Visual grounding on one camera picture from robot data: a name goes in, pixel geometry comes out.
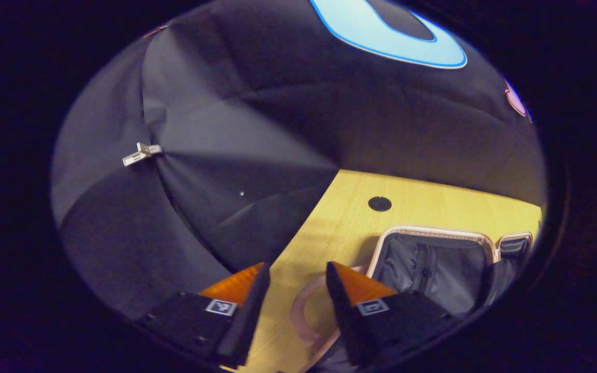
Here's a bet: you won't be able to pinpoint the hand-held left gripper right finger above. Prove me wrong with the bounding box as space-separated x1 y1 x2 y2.
325 261 466 368

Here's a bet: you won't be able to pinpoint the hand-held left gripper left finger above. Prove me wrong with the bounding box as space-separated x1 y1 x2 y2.
140 262 272 369

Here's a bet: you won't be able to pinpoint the pink suitcase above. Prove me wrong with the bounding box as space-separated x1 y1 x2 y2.
291 225 535 373

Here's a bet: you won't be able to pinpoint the white cloth clip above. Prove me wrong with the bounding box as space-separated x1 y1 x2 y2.
122 142 164 167

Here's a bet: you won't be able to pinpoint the black backdrop cloth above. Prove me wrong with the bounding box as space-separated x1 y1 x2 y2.
51 0 547 319

